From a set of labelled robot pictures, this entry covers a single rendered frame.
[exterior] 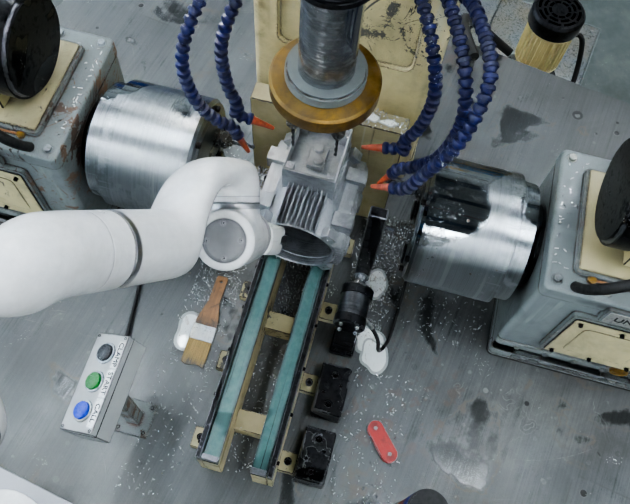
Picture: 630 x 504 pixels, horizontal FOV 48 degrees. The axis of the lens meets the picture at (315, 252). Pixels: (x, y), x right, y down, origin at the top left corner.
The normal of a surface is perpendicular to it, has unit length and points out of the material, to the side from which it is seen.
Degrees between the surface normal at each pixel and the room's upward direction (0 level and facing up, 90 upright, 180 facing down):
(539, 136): 0
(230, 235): 29
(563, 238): 0
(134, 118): 9
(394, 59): 90
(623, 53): 0
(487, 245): 39
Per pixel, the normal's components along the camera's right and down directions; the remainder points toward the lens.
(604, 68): 0.05, -0.42
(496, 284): -0.22, 0.67
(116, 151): -0.12, 0.23
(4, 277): 0.28, 0.16
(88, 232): 0.78, -0.45
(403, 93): -0.25, 0.87
